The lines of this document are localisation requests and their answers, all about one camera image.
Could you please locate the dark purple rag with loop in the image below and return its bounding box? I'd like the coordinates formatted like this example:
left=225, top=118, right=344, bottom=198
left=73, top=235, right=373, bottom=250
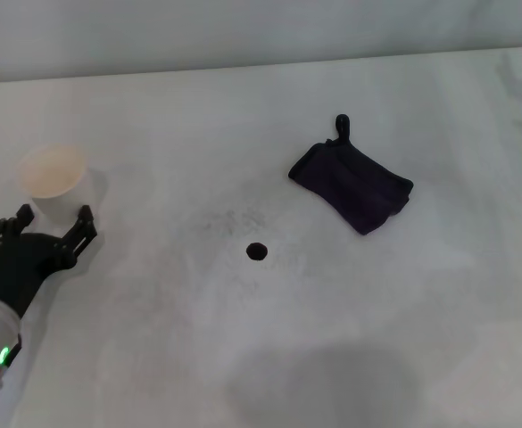
left=287, top=113, right=415, bottom=237

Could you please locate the white paper cup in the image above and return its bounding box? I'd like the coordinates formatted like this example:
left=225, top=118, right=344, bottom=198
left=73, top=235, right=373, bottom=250
left=15, top=142, right=95, bottom=229

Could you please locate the black water stain spot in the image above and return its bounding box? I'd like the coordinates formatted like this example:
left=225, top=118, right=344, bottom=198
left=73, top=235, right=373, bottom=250
left=245, top=242, right=269, bottom=262

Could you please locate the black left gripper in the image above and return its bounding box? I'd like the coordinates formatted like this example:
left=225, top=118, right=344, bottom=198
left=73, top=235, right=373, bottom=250
left=0, top=202, right=100, bottom=323

